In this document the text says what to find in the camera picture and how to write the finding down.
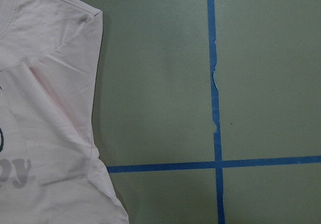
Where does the pink Snoopy t-shirt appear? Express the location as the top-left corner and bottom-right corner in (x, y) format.
(1, 0), (129, 223)

